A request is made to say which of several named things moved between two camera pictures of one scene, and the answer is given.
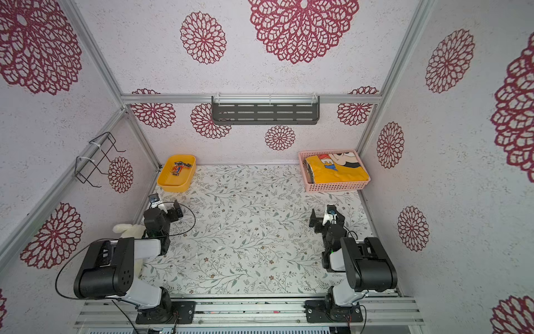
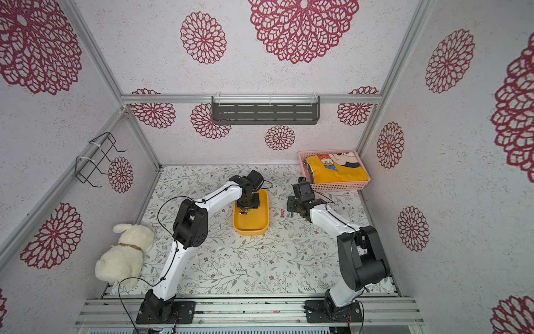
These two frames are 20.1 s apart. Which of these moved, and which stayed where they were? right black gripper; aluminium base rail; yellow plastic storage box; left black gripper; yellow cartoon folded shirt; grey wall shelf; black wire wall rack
Moved: right black gripper; left black gripper; yellow plastic storage box
Stayed: yellow cartoon folded shirt; grey wall shelf; aluminium base rail; black wire wall rack
